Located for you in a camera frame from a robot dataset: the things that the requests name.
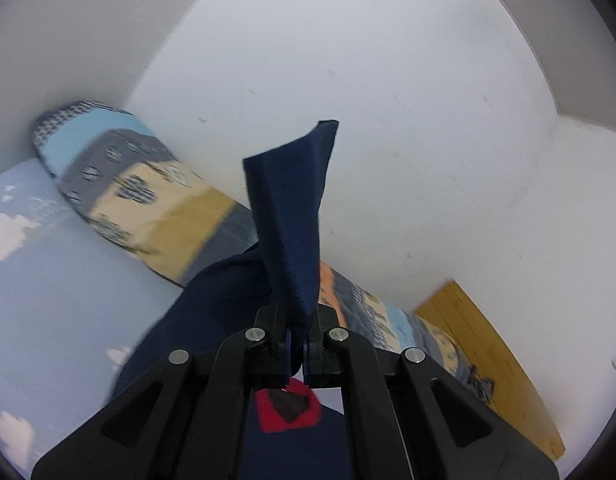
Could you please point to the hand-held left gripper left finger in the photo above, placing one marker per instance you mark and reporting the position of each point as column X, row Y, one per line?
column 273, row 342

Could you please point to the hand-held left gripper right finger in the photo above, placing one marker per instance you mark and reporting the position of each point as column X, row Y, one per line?
column 317, row 350

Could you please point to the navy blue garment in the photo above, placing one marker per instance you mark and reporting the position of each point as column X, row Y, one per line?
column 288, row 220

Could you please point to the yellow wooden bed board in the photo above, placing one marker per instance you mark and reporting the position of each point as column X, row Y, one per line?
column 488, row 350

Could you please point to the rolled patchwork quilt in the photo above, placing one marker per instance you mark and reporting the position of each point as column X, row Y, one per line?
column 137, row 185

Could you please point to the light blue cloud-print bed sheet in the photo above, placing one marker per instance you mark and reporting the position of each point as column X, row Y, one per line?
column 62, row 300

